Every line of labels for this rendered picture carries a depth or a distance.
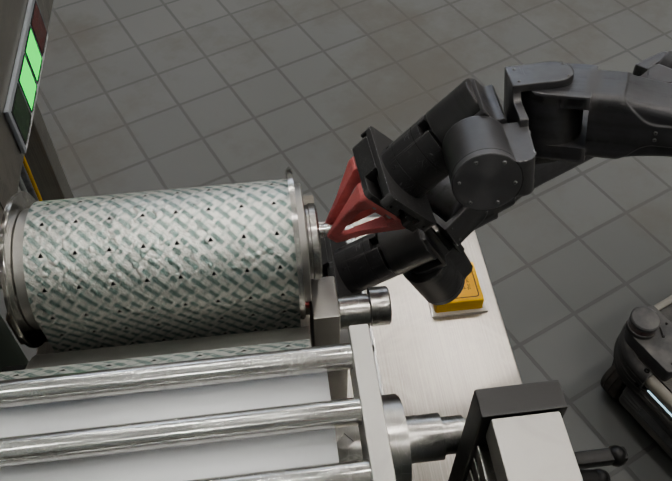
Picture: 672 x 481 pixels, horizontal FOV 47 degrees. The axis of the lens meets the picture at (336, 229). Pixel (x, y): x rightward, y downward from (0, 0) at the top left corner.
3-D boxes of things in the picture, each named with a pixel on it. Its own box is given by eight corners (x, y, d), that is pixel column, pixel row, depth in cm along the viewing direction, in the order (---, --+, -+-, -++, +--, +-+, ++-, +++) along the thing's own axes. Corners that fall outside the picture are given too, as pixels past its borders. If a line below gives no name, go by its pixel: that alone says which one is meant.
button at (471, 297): (482, 308, 112) (485, 299, 110) (435, 313, 111) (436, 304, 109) (471, 270, 116) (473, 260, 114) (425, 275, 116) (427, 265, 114)
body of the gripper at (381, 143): (398, 165, 79) (453, 119, 76) (422, 237, 72) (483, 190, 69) (355, 135, 75) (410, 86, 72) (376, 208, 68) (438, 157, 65)
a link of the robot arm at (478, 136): (561, 141, 73) (567, 58, 68) (596, 216, 64) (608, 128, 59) (435, 155, 74) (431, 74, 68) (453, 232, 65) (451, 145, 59)
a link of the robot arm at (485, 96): (509, 98, 71) (470, 60, 69) (526, 138, 66) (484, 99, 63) (453, 144, 74) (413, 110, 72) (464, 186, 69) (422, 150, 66)
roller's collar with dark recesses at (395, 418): (408, 503, 53) (415, 466, 48) (322, 514, 53) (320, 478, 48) (392, 418, 57) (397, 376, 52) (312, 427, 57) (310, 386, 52)
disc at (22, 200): (43, 379, 73) (-8, 274, 62) (38, 379, 73) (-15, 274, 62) (63, 265, 83) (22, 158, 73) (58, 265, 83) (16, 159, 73)
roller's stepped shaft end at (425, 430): (490, 461, 53) (498, 442, 51) (405, 472, 53) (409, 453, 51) (479, 419, 55) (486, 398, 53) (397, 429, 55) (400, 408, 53)
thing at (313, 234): (319, 223, 70) (312, 190, 77) (297, 225, 70) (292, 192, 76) (324, 293, 73) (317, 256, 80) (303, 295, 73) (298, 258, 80)
